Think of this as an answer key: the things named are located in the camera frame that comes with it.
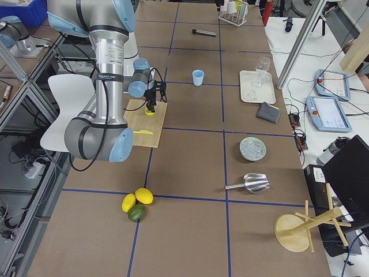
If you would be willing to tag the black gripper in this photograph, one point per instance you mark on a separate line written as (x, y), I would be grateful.
(149, 94)

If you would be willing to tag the yellow lemon slice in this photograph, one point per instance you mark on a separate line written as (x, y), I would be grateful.
(149, 113)

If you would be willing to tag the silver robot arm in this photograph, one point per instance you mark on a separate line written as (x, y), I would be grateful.
(16, 38)
(99, 131)

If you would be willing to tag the light blue plastic cup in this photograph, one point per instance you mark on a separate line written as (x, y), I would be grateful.
(198, 77)

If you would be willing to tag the white cup in rack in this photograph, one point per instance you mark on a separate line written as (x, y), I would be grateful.
(228, 7)

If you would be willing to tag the yellow cup in rack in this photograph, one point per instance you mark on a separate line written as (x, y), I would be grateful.
(240, 5)

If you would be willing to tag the bamboo cutting board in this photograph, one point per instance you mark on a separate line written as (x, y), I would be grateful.
(138, 120)

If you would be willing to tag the yellow plastic knife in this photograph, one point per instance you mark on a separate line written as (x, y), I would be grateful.
(142, 132)

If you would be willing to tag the white chair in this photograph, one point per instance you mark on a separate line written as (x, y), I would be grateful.
(72, 92)

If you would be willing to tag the steel muddler with black cap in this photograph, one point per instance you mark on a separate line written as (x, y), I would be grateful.
(203, 33)

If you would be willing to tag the green lime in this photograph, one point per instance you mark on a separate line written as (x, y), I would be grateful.
(137, 212)

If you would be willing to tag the cream serving tray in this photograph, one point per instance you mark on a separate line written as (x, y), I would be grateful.
(254, 90)

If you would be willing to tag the green bowl with ice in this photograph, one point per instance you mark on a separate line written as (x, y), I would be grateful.
(252, 149)

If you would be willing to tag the grey folded cloth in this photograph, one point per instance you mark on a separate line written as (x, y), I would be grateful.
(268, 112)

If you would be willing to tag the clear wine glass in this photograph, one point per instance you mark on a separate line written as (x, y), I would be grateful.
(261, 68)

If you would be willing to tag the metal ice scoop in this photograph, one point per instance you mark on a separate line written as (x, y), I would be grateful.
(253, 183)

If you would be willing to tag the blue storage bin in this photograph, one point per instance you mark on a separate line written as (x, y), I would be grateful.
(31, 15)

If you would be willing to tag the red cylinder tube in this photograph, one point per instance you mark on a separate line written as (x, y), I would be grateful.
(267, 11)

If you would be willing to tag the near blue teach pendant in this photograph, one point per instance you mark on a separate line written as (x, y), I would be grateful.
(327, 114)

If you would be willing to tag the blue teach pendant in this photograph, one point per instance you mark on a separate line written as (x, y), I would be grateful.
(327, 114)
(331, 83)

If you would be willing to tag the far blue teach pendant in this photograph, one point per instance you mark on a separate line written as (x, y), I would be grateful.
(331, 83)

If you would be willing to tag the wooden mug tree stand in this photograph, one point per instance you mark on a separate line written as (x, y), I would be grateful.
(293, 230)

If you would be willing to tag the black monitor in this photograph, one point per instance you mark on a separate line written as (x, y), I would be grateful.
(347, 174)

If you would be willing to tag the white wire cup rack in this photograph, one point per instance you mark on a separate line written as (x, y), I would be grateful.
(235, 19)

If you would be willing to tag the aluminium frame post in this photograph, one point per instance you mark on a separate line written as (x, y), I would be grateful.
(299, 42)

